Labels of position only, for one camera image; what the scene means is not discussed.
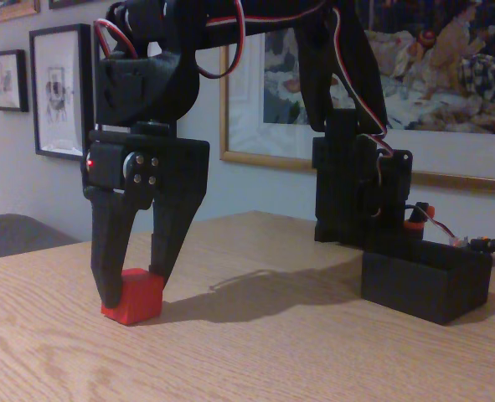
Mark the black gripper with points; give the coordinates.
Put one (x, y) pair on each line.
(179, 167)

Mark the red cube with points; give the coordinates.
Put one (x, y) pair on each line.
(142, 301)

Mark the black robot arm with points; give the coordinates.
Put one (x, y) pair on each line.
(347, 188)

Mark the black box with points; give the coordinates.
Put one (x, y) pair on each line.
(419, 289)

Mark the grey chair back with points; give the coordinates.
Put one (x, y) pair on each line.
(17, 236)

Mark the medium black framed drawing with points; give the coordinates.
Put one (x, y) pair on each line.
(58, 92)

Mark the small black framed picture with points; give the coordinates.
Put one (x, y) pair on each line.
(8, 79)

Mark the orange black clamp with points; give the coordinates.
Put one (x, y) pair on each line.
(416, 218)

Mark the large gold framed painting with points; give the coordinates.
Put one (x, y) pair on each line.
(460, 84)

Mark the dark picture frame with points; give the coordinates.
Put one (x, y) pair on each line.
(75, 3)

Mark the gold picture frame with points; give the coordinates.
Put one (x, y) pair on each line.
(4, 10)

